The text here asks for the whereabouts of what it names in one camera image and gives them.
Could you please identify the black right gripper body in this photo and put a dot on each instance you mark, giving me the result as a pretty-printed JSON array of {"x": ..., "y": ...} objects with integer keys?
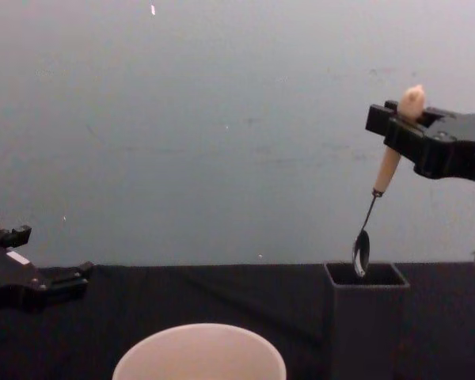
[{"x": 467, "y": 150}]

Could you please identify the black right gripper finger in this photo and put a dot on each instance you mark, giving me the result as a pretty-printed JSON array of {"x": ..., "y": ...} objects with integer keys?
[
  {"x": 411, "y": 142},
  {"x": 380, "y": 118}
]

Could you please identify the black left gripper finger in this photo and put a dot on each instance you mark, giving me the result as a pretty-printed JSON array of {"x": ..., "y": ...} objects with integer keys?
[
  {"x": 67, "y": 287},
  {"x": 12, "y": 236}
]

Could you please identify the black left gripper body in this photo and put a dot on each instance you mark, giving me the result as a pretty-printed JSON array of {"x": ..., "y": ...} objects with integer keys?
[{"x": 8, "y": 277}]

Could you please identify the black table cloth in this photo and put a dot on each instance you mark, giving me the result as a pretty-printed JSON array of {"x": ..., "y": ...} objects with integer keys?
[{"x": 206, "y": 297}]

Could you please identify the white round cup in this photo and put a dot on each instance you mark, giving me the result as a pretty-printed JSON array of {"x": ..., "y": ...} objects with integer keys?
[{"x": 198, "y": 356}]

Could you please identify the black square utensil holder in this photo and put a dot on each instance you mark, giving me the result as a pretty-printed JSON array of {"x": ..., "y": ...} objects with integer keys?
[{"x": 366, "y": 328}]

